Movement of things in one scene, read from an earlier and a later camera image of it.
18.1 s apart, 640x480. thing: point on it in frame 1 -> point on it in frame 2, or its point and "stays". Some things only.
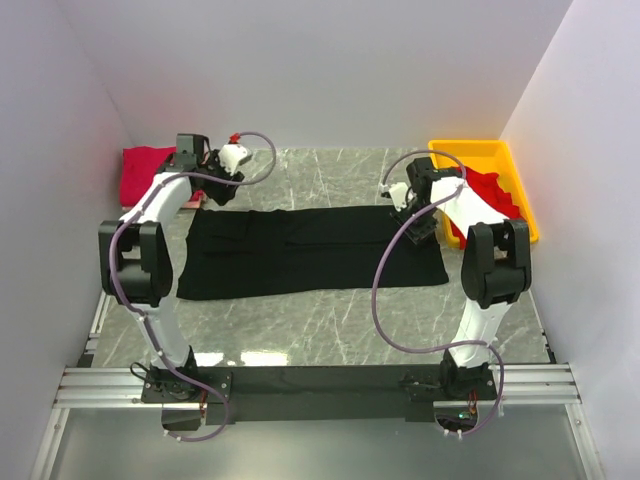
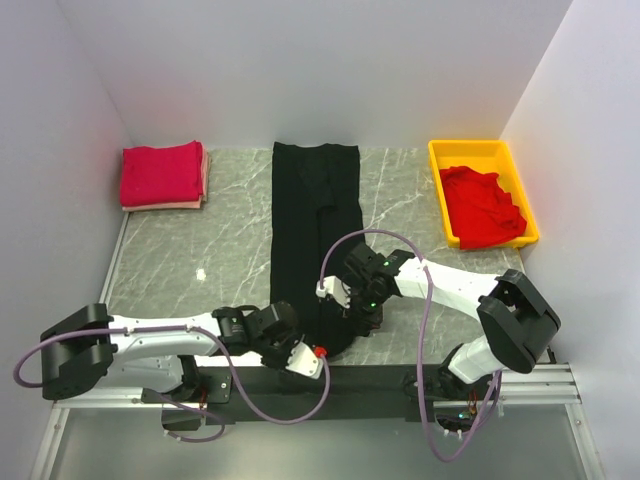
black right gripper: x=416 y=234 -> x=362 y=322
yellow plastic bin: x=486 y=157 stays
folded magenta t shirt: x=139 y=166 stays
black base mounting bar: x=315 y=393 stays
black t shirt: x=252 y=252 -> x=315 y=202
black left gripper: x=223 y=194 -> x=282 y=363
